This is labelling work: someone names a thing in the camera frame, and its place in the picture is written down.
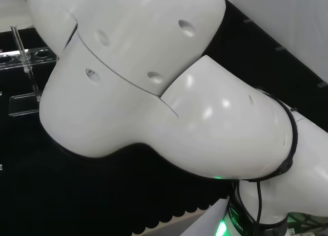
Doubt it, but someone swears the clear acrylic funnel stand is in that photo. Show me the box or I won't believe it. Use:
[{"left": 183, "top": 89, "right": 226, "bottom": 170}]
[{"left": 0, "top": 25, "right": 59, "bottom": 118}]

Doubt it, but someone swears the black bench cloth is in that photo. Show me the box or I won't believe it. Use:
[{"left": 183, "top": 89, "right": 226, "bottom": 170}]
[{"left": 0, "top": 0, "right": 328, "bottom": 230}]

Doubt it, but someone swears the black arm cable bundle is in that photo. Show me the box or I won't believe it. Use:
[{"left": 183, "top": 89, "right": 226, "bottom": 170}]
[{"left": 230, "top": 89, "right": 300, "bottom": 228}]

